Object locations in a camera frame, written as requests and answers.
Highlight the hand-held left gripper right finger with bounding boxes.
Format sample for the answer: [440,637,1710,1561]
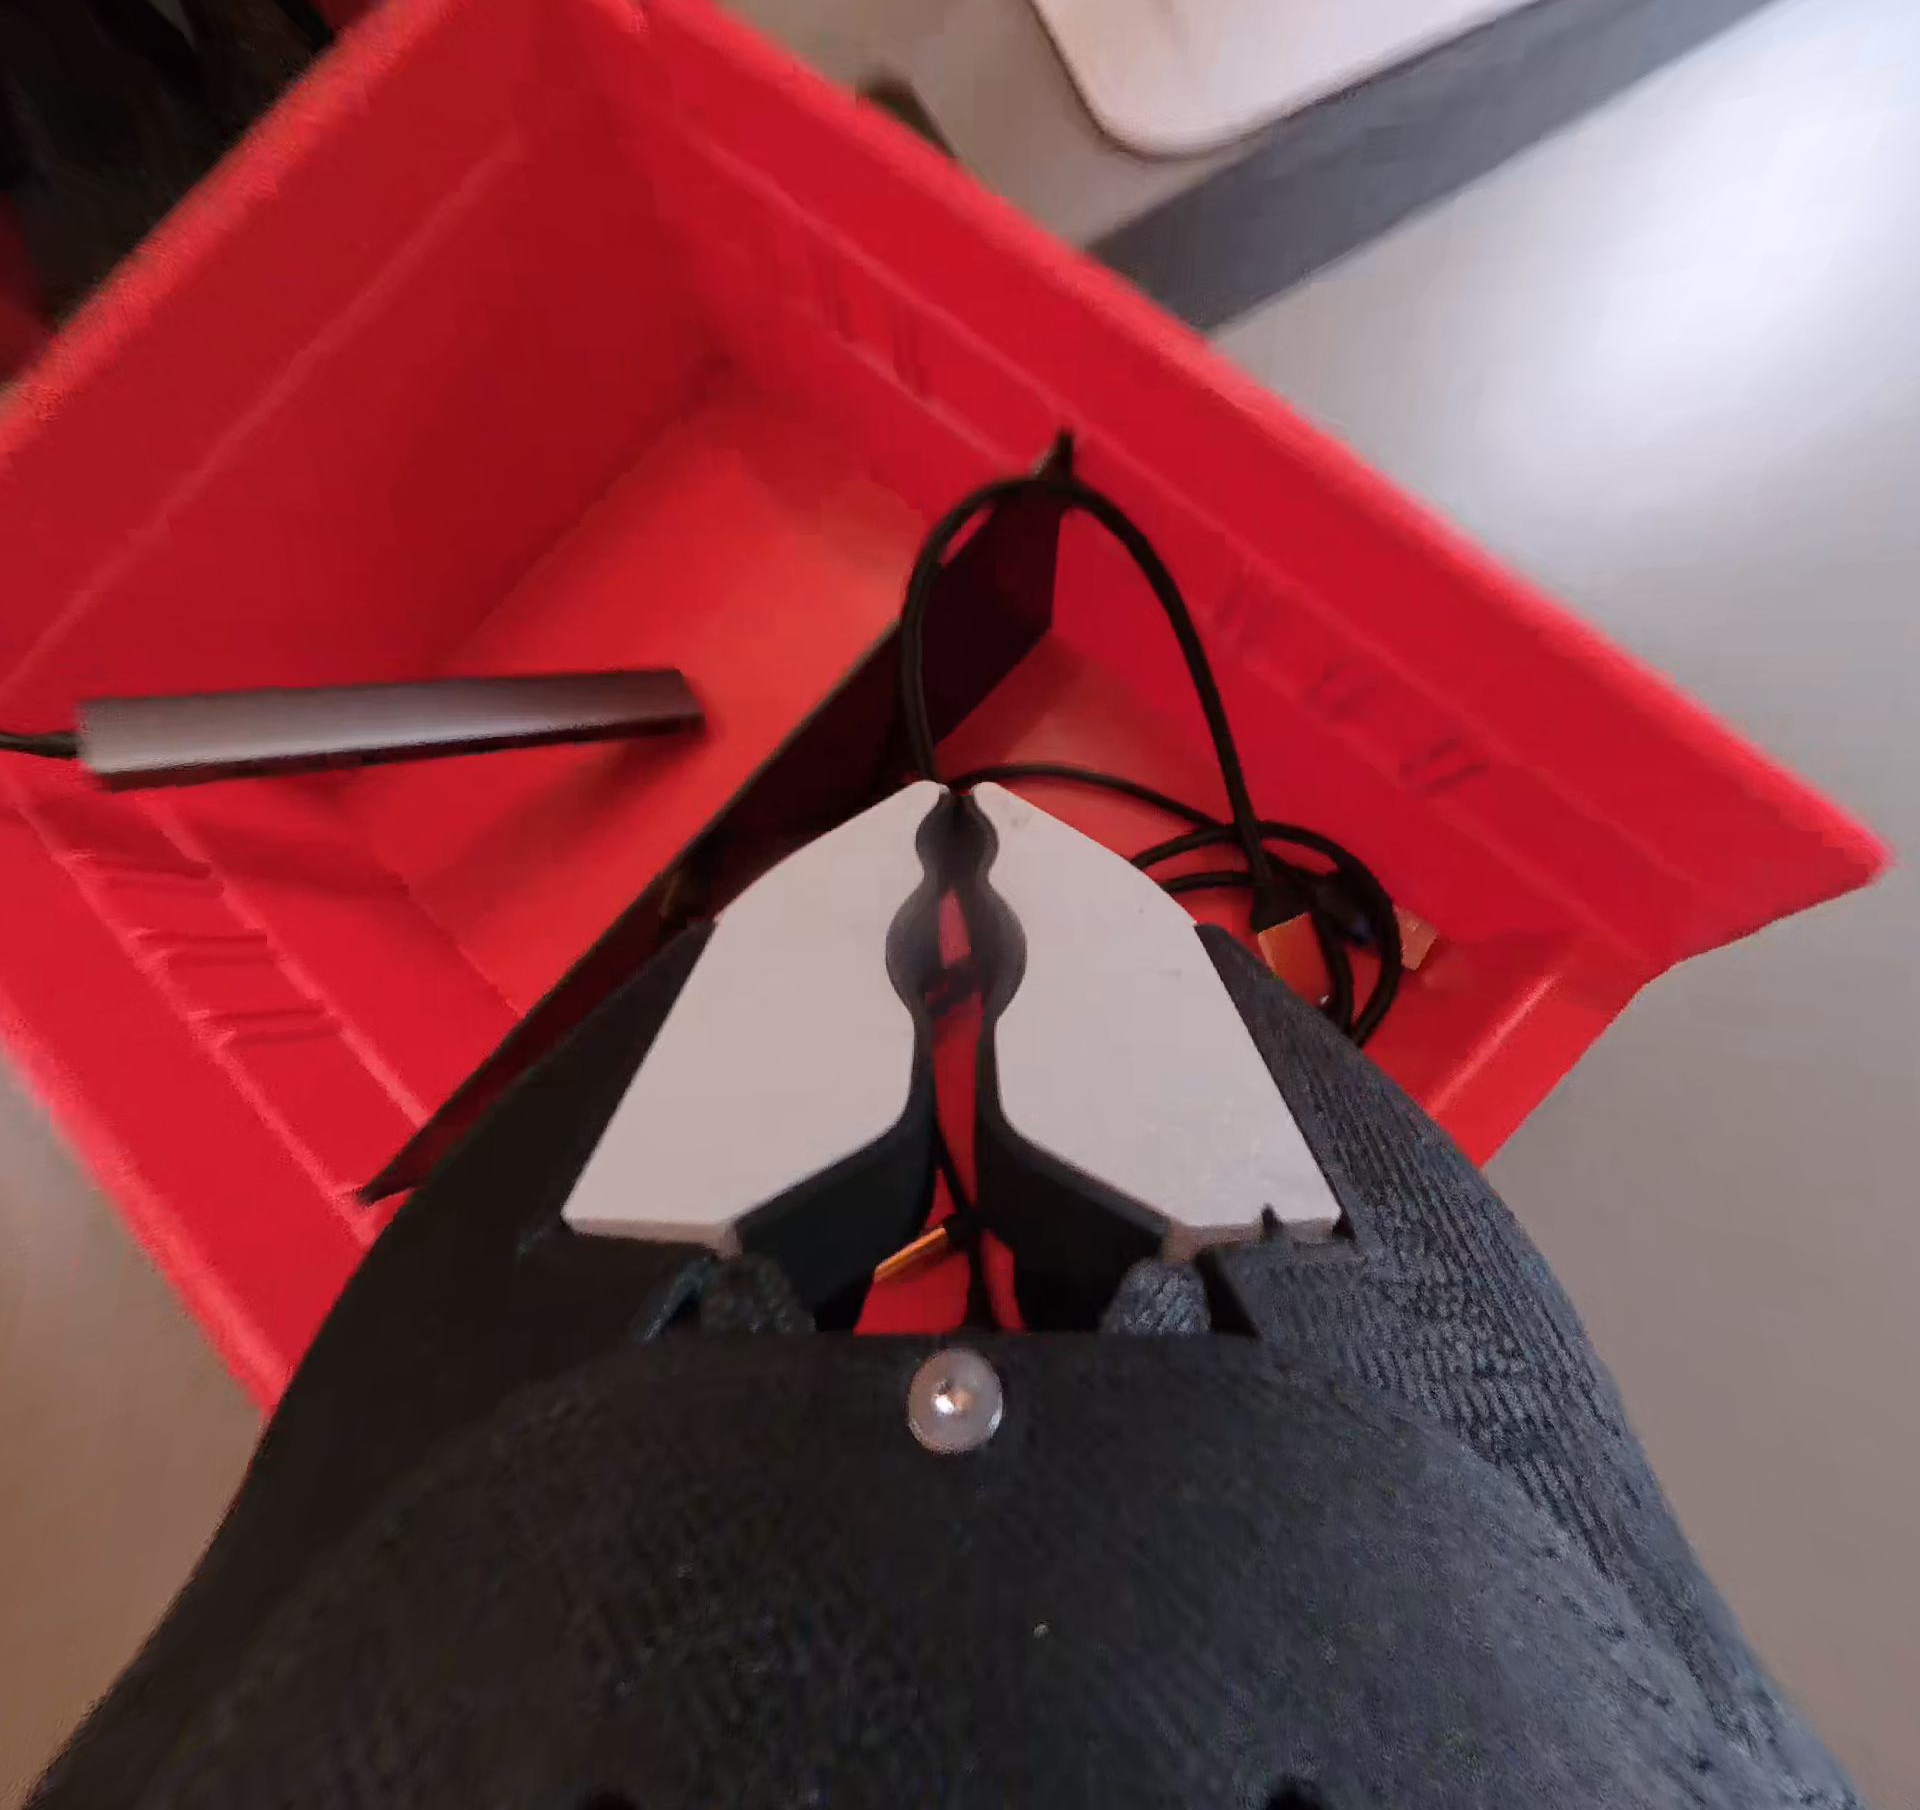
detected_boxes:
[957,781,1345,1263]

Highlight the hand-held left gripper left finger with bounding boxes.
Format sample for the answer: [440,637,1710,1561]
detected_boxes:
[558,779,961,1259]

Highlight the black cable wide orange plugs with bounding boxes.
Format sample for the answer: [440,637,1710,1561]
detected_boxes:
[873,475,1313,1333]

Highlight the red plastic bin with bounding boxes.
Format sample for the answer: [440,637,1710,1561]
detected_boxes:
[0,0,1892,1414]

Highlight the black bin divider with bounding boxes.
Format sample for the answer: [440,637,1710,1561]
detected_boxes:
[360,433,1082,1209]

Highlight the black cable slim gold plugs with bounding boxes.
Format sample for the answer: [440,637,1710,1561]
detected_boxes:
[1132,767,1449,1046]

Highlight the grey usb hub with cable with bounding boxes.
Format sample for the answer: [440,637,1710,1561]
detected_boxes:
[0,667,707,792]

